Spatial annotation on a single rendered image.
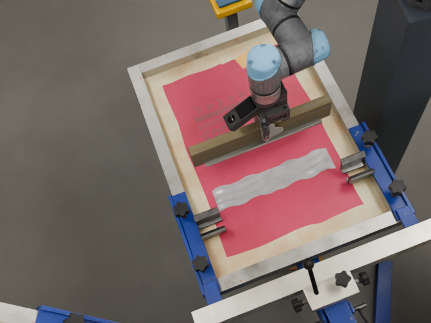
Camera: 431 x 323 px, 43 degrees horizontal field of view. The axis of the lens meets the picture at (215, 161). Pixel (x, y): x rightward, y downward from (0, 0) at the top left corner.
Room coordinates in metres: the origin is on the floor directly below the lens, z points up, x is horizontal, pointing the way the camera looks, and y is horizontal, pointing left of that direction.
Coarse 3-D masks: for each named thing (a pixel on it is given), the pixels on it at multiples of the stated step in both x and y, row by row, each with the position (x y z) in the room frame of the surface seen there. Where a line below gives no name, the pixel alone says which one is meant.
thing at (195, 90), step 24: (216, 72) 1.01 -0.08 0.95; (168, 96) 0.97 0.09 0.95; (192, 96) 0.95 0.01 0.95; (216, 96) 0.92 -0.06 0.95; (192, 120) 0.86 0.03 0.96; (192, 144) 0.78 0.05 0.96; (216, 168) 0.68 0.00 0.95; (240, 168) 0.66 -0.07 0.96; (264, 168) 0.64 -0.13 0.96; (240, 216) 0.52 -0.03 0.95; (264, 216) 0.50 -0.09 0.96; (288, 216) 0.48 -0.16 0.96; (240, 240) 0.45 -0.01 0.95; (264, 240) 0.43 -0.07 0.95
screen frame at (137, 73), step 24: (264, 24) 1.12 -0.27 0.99; (192, 48) 1.10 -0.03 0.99; (216, 48) 1.09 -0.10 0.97; (144, 72) 1.06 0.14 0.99; (144, 96) 0.97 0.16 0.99; (336, 96) 0.79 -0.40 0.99; (168, 168) 0.71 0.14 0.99; (384, 216) 0.40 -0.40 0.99; (336, 240) 0.37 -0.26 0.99; (264, 264) 0.36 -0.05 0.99; (288, 264) 0.34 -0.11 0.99
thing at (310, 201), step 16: (224, 64) 1.03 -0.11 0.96; (240, 80) 0.96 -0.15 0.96; (288, 80) 0.91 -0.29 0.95; (304, 96) 0.84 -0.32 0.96; (320, 128) 0.72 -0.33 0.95; (272, 144) 0.71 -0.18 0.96; (288, 144) 0.69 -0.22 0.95; (304, 144) 0.68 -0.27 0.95; (320, 144) 0.67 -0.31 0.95; (272, 160) 0.66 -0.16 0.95; (336, 160) 0.60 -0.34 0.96; (320, 176) 0.57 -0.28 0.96; (336, 176) 0.56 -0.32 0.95; (288, 192) 0.55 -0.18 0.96; (304, 192) 0.53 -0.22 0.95; (320, 192) 0.52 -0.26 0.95; (336, 192) 0.51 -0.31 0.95; (352, 192) 0.50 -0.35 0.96; (288, 208) 0.50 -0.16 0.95; (304, 208) 0.49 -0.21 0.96; (320, 208) 0.48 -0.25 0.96; (336, 208) 0.46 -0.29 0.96; (304, 224) 0.44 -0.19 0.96
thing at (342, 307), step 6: (330, 306) 0.20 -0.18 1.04; (336, 306) 0.19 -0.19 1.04; (342, 306) 0.19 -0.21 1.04; (348, 306) 0.19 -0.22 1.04; (324, 312) 0.19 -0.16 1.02; (330, 312) 0.19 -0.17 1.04; (336, 312) 0.18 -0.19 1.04; (342, 312) 0.18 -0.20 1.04; (348, 312) 0.17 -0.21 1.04; (330, 318) 0.17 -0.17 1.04; (336, 318) 0.17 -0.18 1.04; (342, 318) 0.16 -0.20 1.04; (348, 318) 0.16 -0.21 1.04; (354, 318) 0.16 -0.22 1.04
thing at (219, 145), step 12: (324, 96) 0.72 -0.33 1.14; (300, 108) 0.70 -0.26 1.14; (312, 108) 0.69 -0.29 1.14; (324, 108) 0.69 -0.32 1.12; (288, 120) 0.68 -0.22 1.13; (300, 120) 0.68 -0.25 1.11; (228, 132) 0.69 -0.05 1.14; (240, 132) 0.68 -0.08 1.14; (252, 132) 0.67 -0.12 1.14; (204, 144) 0.67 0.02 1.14; (216, 144) 0.66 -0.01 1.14; (228, 144) 0.66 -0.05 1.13; (240, 144) 0.67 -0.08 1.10; (192, 156) 0.65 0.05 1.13; (204, 156) 0.65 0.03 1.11; (216, 156) 0.66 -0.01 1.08
